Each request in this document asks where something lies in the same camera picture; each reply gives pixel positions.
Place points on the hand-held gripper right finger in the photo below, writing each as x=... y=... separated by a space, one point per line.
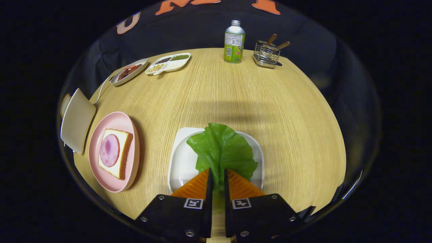
x=227 y=192

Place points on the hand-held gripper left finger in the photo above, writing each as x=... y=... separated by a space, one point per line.
x=209 y=192

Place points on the green lettuce leaf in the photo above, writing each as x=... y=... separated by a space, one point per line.
x=219 y=148

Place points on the white square plate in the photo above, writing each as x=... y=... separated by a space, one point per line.
x=182 y=158

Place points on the white bread slice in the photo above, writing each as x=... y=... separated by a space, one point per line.
x=123 y=158

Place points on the pink ham slice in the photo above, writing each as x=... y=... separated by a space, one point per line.
x=109 y=150

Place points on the pink round plate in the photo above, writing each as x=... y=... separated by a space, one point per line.
x=114 y=121

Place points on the white sectioned dish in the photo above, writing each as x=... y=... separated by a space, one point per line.
x=172 y=64

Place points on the pile of yellow soybeans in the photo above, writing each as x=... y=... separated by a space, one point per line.
x=156 y=68

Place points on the pile of green beans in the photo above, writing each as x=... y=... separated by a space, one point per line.
x=179 y=57

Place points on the pile of dark beans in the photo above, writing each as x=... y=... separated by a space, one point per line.
x=163 y=60

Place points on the green label metal bottle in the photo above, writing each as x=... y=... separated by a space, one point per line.
x=234 y=50

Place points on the brown steak piece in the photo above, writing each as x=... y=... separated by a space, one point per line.
x=136 y=67
x=123 y=74

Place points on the round beige meat plate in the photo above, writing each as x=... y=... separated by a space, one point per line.
x=143 y=62

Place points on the red sausage slice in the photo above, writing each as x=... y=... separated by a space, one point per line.
x=129 y=67

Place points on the cream white toaster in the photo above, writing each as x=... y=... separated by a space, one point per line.
x=77 y=119

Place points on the black backdrop cloth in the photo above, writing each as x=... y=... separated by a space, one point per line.
x=202 y=30

